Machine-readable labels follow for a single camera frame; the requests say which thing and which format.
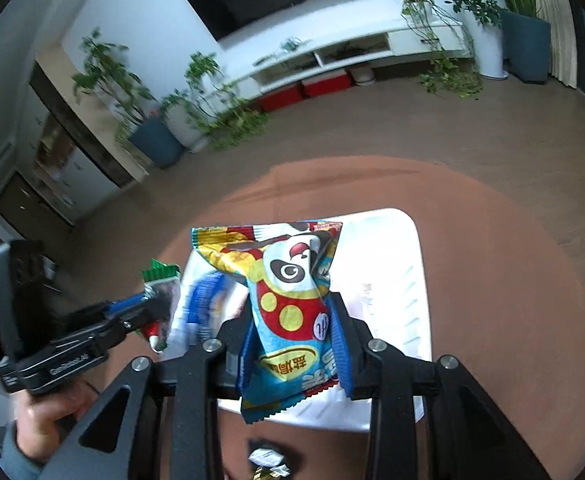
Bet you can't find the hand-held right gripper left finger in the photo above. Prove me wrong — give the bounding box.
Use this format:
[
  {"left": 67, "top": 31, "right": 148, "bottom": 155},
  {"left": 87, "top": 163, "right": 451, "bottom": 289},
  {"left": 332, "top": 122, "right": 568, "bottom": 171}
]
[{"left": 37, "top": 317, "right": 256, "bottom": 480}]

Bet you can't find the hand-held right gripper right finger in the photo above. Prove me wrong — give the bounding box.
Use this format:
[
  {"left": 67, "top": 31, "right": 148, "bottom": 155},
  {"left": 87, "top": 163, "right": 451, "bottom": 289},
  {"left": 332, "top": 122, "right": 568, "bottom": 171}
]
[{"left": 325, "top": 291, "right": 566, "bottom": 480}]

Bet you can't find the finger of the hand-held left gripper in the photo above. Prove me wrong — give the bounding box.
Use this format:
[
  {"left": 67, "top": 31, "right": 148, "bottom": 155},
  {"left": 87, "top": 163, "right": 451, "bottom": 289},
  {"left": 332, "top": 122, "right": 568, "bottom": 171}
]
[
  {"left": 105, "top": 294, "right": 149, "bottom": 317},
  {"left": 100, "top": 305, "right": 166, "bottom": 348}
]

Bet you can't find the green edged snack packet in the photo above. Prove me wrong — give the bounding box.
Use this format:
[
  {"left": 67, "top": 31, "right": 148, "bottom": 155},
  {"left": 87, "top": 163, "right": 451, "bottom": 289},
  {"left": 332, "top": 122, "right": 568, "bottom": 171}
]
[{"left": 141, "top": 258, "right": 182, "bottom": 353}]

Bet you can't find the dark blue snack packet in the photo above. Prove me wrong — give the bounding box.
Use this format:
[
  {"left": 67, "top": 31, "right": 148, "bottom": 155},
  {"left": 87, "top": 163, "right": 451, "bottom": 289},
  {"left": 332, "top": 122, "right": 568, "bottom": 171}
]
[{"left": 175, "top": 270, "right": 248, "bottom": 351}]

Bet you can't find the light blue snack packet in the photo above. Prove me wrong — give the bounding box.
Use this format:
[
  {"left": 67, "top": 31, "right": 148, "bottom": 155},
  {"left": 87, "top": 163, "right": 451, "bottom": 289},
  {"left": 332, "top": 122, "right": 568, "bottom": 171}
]
[{"left": 191, "top": 219, "right": 344, "bottom": 426}]

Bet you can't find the black snack packet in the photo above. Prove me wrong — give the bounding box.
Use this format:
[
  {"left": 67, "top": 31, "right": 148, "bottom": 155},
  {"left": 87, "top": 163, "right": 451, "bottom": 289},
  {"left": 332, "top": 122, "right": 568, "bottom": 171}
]
[{"left": 245, "top": 437, "right": 303, "bottom": 480}]

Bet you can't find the white plastic tray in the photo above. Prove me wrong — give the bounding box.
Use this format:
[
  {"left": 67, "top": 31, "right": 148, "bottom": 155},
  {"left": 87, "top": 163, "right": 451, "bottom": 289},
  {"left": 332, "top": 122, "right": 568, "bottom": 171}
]
[{"left": 165, "top": 207, "right": 433, "bottom": 433}]

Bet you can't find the person's left forearm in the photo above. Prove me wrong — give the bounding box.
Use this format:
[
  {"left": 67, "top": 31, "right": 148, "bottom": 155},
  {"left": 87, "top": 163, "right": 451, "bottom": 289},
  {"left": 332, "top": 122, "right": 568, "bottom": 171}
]
[{"left": 0, "top": 420, "right": 48, "bottom": 480}]

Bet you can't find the person's left hand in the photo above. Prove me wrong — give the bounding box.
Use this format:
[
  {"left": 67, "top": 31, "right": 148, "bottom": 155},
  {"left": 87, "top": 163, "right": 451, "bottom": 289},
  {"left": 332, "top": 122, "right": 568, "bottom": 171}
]
[{"left": 15, "top": 380, "right": 98, "bottom": 463}]

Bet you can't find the leafy tree in blue pot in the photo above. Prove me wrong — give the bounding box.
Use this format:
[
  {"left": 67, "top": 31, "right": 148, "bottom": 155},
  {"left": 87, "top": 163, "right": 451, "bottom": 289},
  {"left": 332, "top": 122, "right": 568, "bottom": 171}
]
[{"left": 71, "top": 30, "right": 186, "bottom": 170}]

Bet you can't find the plant in white ribbed pot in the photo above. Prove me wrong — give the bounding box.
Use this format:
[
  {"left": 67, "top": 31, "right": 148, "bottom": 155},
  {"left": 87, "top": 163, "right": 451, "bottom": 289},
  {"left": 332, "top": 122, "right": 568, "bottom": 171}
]
[{"left": 160, "top": 92, "right": 210, "bottom": 153}]

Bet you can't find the red storage box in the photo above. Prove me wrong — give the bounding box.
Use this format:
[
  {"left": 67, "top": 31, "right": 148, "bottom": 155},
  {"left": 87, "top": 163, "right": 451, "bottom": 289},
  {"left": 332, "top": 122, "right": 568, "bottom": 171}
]
[
  {"left": 257, "top": 85, "right": 304, "bottom": 113},
  {"left": 303, "top": 74, "right": 352, "bottom": 100}
]

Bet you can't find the white television cabinet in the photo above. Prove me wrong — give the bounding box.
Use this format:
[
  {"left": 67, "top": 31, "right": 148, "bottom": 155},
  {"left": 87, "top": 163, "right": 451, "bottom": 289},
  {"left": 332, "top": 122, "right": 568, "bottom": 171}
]
[{"left": 250, "top": 16, "right": 473, "bottom": 96}]

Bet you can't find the bushy plant in white pot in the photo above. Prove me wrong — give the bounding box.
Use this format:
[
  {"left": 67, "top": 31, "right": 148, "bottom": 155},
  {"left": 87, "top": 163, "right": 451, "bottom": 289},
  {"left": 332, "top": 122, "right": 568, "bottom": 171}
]
[{"left": 440, "top": 0, "right": 509, "bottom": 80}]

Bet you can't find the broad-leaf plant in blue pot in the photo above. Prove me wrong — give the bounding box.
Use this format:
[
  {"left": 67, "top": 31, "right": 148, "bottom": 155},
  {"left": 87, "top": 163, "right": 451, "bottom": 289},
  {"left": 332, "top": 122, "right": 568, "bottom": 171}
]
[{"left": 453, "top": 0, "right": 553, "bottom": 84}]

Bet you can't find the beige curtain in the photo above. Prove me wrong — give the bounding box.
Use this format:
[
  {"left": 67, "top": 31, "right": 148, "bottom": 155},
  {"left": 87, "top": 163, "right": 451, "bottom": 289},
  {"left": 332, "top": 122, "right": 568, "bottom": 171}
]
[{"left": 533, "top": 0, "right": 581, "bottom": 93}]

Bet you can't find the white wall cupboard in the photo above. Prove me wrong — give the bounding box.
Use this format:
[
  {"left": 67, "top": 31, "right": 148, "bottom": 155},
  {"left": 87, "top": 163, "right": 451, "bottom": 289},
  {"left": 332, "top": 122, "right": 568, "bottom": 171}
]
[{"left": 0, "top": 60, "right": 148, "bottom": 241}]

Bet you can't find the cable bundle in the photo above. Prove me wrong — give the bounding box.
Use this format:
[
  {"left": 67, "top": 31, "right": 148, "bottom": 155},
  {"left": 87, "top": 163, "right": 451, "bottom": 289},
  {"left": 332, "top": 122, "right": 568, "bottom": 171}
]
[{"left": 255, "top": 36, "right": 313, "bottom": 66}]

